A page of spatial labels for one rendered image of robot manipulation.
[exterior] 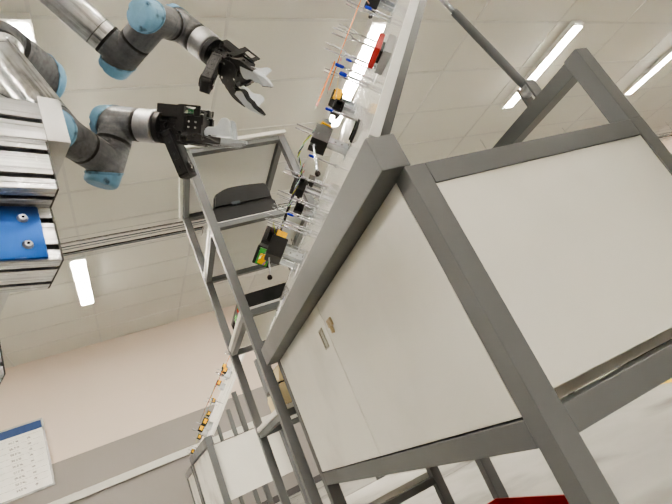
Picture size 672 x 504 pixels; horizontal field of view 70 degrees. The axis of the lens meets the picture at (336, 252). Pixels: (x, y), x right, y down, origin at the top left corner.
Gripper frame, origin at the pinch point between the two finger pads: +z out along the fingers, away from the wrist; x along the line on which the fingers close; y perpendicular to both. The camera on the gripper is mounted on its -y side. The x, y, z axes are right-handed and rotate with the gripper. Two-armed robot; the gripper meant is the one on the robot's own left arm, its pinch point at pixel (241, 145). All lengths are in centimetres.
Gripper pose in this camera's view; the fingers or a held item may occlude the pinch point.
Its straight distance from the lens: 111.3
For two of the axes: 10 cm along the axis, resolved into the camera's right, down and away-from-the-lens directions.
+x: 1.7, -0.9, 9.8
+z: 9.8, 1.4, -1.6
